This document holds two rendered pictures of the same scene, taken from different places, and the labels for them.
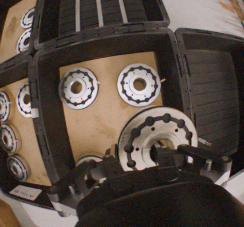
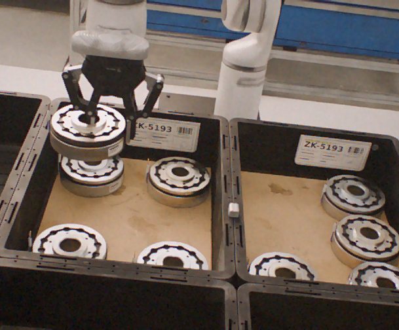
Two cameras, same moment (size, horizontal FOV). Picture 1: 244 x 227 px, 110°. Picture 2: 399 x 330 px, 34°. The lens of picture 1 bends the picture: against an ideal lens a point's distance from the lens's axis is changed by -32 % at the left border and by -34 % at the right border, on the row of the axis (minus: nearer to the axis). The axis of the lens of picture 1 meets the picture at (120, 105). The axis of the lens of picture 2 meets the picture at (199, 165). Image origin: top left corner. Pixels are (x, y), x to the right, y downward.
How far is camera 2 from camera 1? 0.80 m
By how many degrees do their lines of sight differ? 54
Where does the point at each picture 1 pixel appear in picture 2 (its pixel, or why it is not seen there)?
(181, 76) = (15, 203)
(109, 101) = (125, 256)
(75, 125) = (192, 241)
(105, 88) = not seen: hidden behind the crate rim
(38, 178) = (304, 187)
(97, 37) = (116, 262)
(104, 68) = not seen: hidden behind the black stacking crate
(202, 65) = not seen: outside the picture
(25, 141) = (319, 238)
